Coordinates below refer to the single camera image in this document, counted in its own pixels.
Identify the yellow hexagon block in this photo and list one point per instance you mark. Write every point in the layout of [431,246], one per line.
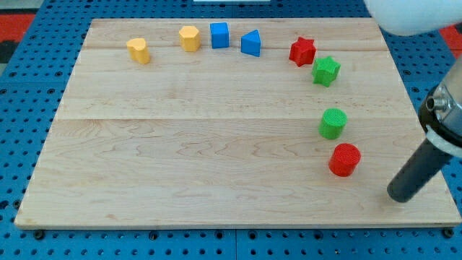
[190,39]

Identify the red cylinder block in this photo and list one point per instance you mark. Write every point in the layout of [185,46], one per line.
[344,160]

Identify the yellow heart block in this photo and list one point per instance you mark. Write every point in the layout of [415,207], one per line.
[138,50]

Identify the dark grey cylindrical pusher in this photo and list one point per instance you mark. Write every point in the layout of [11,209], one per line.
[418,170]

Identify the blue cube block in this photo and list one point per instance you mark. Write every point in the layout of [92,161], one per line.
[220,36]

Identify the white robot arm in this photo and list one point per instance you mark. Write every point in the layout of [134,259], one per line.
[413,17]

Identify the green cylinder block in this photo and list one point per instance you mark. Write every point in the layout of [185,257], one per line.
[332,123]

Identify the wooden board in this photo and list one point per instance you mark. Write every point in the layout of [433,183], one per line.
[221,139]

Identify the green star block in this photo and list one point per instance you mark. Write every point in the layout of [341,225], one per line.
[325,71]

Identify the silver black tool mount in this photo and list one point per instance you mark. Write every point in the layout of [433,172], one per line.
[440,112]

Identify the red star block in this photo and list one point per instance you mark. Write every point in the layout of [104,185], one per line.
[302,51]

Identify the blue triangle block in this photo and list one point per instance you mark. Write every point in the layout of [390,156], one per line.
[251,43]

